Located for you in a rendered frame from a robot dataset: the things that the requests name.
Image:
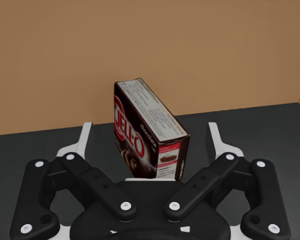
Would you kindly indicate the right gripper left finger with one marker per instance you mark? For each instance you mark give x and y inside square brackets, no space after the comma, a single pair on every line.
[35,195]

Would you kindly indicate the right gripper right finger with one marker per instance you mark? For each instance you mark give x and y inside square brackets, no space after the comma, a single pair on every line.
[265,195]

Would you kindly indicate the dark brown and red carton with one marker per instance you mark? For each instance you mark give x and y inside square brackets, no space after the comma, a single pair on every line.
[137,140]

